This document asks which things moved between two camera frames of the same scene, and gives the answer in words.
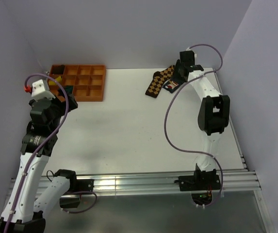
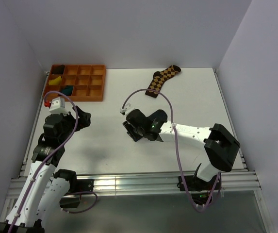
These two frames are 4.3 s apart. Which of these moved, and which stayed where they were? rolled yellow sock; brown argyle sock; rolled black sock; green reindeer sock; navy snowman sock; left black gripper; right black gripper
Moved: left black gripper; right black gripper; navy snowman sock
Stayed: brown argyle sock; green reindeer sock; rolled black sock; rolled yellow sock
